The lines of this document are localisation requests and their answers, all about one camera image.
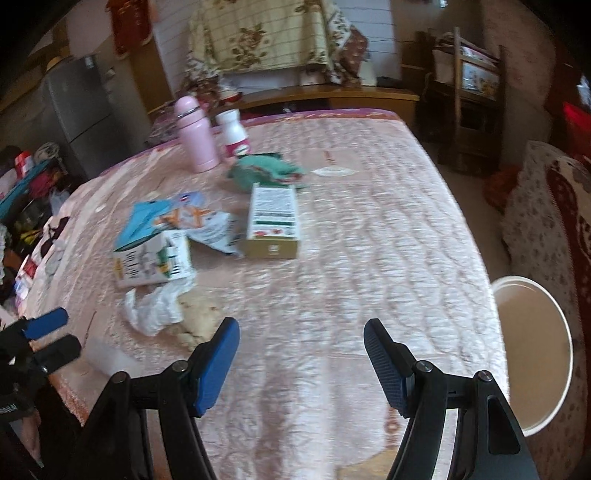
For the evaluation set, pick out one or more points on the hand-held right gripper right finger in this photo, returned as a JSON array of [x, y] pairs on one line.
[[385, 369]]

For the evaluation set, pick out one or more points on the red and white bowl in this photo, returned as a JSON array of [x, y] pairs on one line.
[[231, 95]]

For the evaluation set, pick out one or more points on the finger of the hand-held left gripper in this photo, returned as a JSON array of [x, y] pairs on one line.
[[46, 321], [57, 353]]

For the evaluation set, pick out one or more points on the blue and white carton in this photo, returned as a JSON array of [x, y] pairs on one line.
[[152, 263]]

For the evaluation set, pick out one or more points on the cluttered storage rack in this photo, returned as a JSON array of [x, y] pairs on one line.
[[23, 194]]

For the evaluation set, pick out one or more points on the green and white carton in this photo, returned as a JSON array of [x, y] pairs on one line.
[[272, 217]]

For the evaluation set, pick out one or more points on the red cushion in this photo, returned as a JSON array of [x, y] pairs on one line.
[[575, 122]]

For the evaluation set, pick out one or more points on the grey refrigerator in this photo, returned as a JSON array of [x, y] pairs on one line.
[[78, 115]]

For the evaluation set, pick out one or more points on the wooden bench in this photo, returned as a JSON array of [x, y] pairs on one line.
[[323, 94]]

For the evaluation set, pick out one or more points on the white plastic bottle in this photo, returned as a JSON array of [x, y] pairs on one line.
[[233, 134]]

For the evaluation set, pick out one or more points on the green crumpled cloth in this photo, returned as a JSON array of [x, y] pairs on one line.
[[263, 170]]

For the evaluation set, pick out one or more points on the crumpled printed wrapper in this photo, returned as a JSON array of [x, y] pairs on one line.
[[212, 230]]

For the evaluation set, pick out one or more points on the white plastic wrapper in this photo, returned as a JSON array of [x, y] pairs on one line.
[[152, 309]]

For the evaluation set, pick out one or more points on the white paper scrap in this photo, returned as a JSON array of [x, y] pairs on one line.
[[332, 171]]

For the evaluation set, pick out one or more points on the white bucket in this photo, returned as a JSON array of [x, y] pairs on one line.
[[531, 332]]

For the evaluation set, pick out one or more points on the pink thermos bottle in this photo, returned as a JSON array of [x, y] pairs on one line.
[[196, 138]]

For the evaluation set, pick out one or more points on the floral checked blanket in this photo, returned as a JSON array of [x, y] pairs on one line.
[[258, 37]]

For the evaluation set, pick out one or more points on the red cloth heap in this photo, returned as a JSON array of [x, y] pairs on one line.
[[501, 187]]

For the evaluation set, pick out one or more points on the red hanging cloth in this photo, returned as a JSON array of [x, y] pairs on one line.
[[124, 23]]

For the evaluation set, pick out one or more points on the wooden chair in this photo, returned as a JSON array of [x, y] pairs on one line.
[[466, 129]]

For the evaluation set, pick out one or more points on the dark floral garment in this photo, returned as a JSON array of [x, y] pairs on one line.
[[51, 240]]

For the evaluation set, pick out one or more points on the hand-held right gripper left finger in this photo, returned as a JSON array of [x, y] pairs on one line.
[[217, 369]]

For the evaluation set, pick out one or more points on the beige lump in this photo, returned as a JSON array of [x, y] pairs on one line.
[[198, 314]]

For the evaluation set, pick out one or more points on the clear plastic wrapper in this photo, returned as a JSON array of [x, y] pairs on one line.
[[111, 356]]

